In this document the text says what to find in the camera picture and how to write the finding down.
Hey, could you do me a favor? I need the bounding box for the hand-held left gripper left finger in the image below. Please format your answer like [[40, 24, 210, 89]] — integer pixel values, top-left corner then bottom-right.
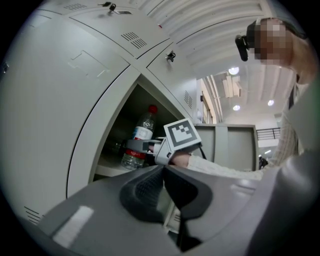
[[37, 164, 181, 256]]

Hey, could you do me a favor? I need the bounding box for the black metal railing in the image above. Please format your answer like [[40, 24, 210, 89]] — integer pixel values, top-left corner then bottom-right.
[[256, 127, 281, 141]]

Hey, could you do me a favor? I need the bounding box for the person's torso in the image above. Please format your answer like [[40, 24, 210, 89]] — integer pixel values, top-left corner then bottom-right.
[[264, 74, 316, 171]]

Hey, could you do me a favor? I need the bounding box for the grey metal locker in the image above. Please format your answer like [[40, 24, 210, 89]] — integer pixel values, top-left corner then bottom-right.
[[0, 0, 199, 232]]

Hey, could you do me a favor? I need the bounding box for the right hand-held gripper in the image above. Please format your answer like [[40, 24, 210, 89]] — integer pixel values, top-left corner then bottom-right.
[[126, 118, 203, 166]]

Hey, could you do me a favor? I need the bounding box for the person's right forearm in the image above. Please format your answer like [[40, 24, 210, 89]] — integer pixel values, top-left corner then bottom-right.
[[171, 152, 265, 180]]

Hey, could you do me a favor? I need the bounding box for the grey metal locker door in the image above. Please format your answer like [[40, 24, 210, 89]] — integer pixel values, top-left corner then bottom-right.
[[193, 123, 258, 172]]

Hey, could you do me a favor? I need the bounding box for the clear water bottle item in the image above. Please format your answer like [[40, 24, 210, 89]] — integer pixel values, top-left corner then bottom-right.
[[121, 104, 159, 171]]

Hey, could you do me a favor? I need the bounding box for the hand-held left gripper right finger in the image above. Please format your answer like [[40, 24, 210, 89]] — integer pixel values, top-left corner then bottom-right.
[[163, 149, 320, 256]]

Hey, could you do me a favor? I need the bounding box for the person's head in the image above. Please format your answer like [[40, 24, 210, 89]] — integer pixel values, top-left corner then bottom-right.
[[258, 16, 315, 85]]

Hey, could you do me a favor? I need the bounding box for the black head-worn camera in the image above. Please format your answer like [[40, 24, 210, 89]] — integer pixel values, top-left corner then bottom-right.
[[234, 19, 261, 62]]

